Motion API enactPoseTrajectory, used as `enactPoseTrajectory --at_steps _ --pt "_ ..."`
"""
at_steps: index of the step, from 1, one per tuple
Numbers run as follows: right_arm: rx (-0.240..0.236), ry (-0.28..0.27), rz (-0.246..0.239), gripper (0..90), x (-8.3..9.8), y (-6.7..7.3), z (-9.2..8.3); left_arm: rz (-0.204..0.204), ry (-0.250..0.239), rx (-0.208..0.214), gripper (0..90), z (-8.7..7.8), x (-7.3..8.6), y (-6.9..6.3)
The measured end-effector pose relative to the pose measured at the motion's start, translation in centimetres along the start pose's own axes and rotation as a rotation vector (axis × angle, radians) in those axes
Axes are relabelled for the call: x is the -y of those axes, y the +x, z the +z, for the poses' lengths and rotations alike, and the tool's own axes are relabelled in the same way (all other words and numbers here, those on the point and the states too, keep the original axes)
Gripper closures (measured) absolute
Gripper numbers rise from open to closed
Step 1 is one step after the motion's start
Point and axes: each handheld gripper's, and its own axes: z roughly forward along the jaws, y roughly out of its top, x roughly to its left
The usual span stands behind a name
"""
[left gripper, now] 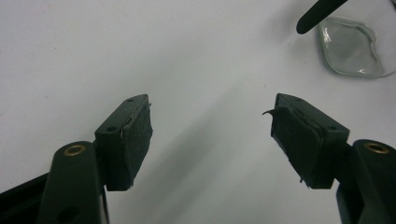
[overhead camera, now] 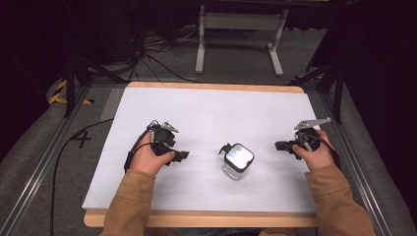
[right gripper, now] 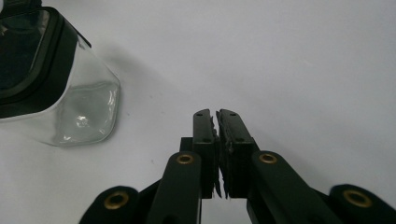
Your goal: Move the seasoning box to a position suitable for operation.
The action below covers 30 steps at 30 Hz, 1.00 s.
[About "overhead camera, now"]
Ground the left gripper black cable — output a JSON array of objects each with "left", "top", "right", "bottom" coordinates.
[{"left": 48, "top": 117, "right": 155, "bottom": 236}]

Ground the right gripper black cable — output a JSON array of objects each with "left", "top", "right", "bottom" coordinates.
[{"left": 303, "top": 132, "right": 342, "bottom": 170}]

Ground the white metal stand frame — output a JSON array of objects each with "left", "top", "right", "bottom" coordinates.
[{"left": 194, "top": 4, "right": 290, "bottom": 78}]

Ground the person's right hand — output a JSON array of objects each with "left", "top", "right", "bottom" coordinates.
[{"left": 291, "top": 130, "right": 335, "bottom": 172}]

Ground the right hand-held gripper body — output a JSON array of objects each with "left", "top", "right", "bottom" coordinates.
[{"left": 293, "top": 117, "right": 332, "bottom": 153}]

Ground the clear square jar black lid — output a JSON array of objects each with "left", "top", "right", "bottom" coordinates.
[{"left": 218, "top": 143, "right": 256, "bottom": 182}]

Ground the aluminium floor rail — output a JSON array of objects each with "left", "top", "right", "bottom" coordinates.
[
  {"left": 319, "top": 92, "right": 395, "bottom": 236},
  {"left": 0, "top": 86, "right": 92, "bottom": 236}
]

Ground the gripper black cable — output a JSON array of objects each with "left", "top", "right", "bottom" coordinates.
[
  {"left": 303, "top": 132, "right": 342, "bottom": 170},
  {"left": 48, "top": 117, "right": 155, "bottom": 236}
]

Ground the white table mat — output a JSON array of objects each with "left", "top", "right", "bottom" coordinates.
[{"left": 81, "top": 86, "right": 319, "bottom": 214}]

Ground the black tripod stand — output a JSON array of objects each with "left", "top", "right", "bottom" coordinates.
[
  {"left": 289, "top": 60, "right": 346, "bottom": 125},
  {"left": 63, "top": 53, "right": 130, "bottom": 119}
]

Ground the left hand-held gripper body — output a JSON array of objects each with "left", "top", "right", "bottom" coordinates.
[{"left": 146, "top": 120, "right": 180, "bottom": 157}]

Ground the person's left hand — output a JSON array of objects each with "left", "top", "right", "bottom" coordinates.
[{"left": 129, "top": 132, "right": 177, "bottom": 177}]

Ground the bundle of floor cables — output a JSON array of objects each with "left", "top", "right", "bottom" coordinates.
[{"left": 129, "top": 24, "right": 202, "bottom": 84}]

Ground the yellow black hazard tape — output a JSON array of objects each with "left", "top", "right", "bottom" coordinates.
[{"left": 47, "top": 79, "right": 95, "bottom": 106}]

